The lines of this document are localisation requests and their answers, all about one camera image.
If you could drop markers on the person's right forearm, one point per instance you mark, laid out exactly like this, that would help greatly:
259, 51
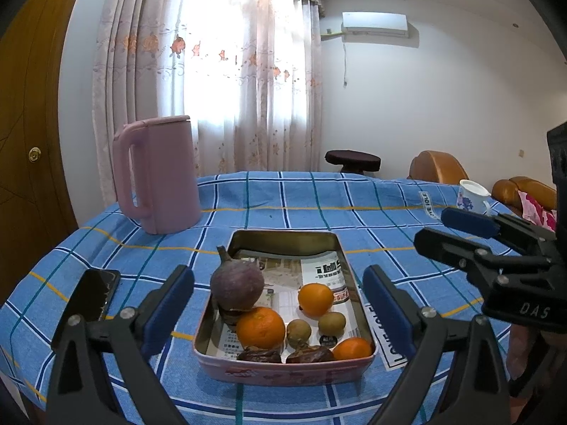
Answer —
527, 349

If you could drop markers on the wooden door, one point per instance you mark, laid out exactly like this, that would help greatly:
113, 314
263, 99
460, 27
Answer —
26, 186

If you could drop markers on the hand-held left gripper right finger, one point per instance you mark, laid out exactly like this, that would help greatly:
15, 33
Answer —
390, 310

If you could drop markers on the dark round stool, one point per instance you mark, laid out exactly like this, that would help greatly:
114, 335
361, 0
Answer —
352, 160

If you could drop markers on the dark brown date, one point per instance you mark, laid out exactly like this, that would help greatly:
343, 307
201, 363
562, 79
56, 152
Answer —
310, 355
259, 356

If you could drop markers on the black smartphone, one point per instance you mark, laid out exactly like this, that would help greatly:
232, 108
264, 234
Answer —
99, 292

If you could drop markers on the white air conditioner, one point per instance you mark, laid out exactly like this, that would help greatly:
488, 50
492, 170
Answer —
374, 24

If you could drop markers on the small brown kiwi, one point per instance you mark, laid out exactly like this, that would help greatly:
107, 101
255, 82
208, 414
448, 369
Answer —
299, 332
331, 322

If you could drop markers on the brown leather armchair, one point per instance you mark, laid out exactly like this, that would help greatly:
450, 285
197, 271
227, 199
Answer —
436, 168

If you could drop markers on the pink floral cloth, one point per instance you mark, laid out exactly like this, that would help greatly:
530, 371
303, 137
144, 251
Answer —
538, 210

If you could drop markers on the white cup with blue flowers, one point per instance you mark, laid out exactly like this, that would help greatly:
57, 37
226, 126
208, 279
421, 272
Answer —
471, 197

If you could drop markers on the blue plaid tablecloth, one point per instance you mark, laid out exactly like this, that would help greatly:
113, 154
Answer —
265, 203

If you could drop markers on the purple beet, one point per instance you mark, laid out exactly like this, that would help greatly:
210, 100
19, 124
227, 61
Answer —
237, 281

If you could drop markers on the brown leather sofa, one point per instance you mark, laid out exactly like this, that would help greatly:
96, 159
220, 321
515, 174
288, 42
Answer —
507, 192

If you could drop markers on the metal tin box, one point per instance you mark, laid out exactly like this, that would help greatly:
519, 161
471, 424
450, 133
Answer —
283, 374

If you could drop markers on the printed paper leaflet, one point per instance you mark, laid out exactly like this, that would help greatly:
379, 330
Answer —
323, 270

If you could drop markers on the orange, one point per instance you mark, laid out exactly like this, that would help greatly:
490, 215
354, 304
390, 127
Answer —
315, 299
352, 349
260, 327

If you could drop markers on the sheer floral curtain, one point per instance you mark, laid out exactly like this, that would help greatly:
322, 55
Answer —
265, 97

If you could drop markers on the pink kettle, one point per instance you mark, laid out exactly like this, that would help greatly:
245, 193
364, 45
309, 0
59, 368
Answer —
168, 177

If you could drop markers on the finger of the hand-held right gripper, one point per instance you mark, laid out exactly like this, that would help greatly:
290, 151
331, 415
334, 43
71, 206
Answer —
469, 221
447, 248

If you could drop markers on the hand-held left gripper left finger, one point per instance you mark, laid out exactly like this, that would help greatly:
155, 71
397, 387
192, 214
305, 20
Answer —
170, 305

